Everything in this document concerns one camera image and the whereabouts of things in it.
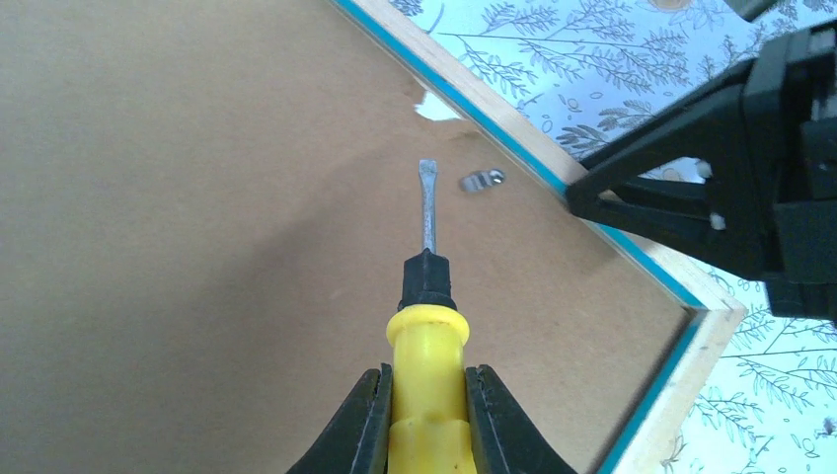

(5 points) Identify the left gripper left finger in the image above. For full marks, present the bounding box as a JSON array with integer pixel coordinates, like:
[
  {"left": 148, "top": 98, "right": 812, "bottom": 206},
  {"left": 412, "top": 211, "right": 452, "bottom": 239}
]
[{"left": 287, "top": 363, "right": 393, "bottom": 474}]

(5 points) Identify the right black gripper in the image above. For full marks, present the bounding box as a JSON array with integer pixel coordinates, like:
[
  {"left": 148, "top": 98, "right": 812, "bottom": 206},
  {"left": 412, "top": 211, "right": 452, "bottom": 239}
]
[{"left": 566, "top": 21, "right": 836, "bottom": 320}]

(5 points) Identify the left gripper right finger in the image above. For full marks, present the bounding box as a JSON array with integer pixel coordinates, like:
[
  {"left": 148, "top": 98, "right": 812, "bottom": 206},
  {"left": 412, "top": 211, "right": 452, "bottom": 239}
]
[{"left": 465, "top": 364, "right": 575, "bottom": 474}]

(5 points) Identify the yellow black screwdriver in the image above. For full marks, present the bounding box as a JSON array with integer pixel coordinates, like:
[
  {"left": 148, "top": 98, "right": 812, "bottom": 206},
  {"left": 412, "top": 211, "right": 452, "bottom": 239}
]
[{"left": 386, "top": 159, "right": 476, "bottom": 474}]

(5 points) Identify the teal wooden picture frame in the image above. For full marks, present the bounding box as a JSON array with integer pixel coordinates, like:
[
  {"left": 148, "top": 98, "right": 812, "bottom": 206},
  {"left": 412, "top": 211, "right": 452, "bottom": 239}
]
[{"left": 333, "top": 1, "right": 745, "bottom": 473}]

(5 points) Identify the silver metal retaining tab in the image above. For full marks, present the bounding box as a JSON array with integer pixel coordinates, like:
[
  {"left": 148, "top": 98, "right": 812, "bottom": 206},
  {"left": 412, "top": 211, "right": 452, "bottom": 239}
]
[{"left": 459, "top": 168, "right": 506, "bottom": 194}]

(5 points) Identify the brown frame backing board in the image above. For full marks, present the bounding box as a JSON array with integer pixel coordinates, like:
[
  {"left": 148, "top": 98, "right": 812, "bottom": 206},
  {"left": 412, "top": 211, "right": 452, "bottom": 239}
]
[{"left": 1, "top": 1, "right": 687, "bottom": 473}]

